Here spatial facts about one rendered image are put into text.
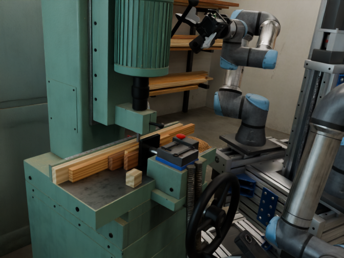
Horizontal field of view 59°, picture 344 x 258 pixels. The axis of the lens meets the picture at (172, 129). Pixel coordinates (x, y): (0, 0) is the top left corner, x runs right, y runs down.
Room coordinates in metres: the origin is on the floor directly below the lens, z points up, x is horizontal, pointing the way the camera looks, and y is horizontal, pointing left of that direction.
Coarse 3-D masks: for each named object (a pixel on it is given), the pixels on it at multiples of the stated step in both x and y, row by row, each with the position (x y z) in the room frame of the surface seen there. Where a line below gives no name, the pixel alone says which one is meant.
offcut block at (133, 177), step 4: (128, 172) 0.79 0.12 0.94; (132, 172) 0.79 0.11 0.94; (136, 172) 0.80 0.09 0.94; (140, 172) 0.80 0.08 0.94; (128, 176) 0.78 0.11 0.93; (132, 176) 0.78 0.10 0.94; (136, 176) 0.78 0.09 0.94; (140, 176) 0.80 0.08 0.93; (128, 180) 0.78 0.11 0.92; (132, 180) 0.78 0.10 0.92; (136, 180) 0.78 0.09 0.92; (140, 180) 0.80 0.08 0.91; (128, 184) 0.78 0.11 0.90; (132, 184) 0.78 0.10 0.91; (136, 184) 0.78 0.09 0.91
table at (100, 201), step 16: (208, 160) 1.08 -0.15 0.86; (96, 176) 0.82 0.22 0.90; (112, 176) 0.83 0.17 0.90; (144, 176) 0.85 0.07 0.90; (64, 192) 0.73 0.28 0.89; (80, 192) 0.73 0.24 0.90; (96, 192) 0.73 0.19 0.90; (112, 192) 0.74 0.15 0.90; (128, 192) 0.75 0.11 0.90; (144, 192) 0.79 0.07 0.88; (160, 192) 0.81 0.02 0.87; (80, 208) 0.68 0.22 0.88; (96, 208) 0.66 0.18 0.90; (112, 208) 0.69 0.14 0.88; (128, 208) 0.74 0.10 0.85; (176, 208) 0.77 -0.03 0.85; (96, 224) 0.65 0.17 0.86
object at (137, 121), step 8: (120, 104) 1.04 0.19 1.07; (128, 104) 1.05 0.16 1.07; (120, 112) 1.01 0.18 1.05; (128, 112) 0.98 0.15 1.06; (136, 112) 0.97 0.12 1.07; (144, 112) 0.97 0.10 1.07; (152, 112) 0.98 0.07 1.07; (120, 120) 1.01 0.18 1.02; (128, 120) 0.98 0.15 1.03; (136, 120) 0.96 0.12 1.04; (144, 120) 0.95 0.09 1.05; (152, 120) 0.98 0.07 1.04; (128, 128) 0.98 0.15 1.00; (136, 128) 0.96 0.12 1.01; (144, 128) 0.95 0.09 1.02; (152, 128) 0.98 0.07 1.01
